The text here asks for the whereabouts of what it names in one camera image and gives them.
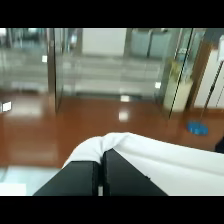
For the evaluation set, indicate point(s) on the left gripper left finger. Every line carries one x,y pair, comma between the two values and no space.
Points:
75,180

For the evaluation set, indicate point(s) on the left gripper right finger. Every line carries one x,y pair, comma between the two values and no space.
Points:
126,180

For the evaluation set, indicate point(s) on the white garment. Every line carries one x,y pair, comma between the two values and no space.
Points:
180,170

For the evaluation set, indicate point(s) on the blue mop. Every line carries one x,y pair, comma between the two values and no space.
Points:
198,127

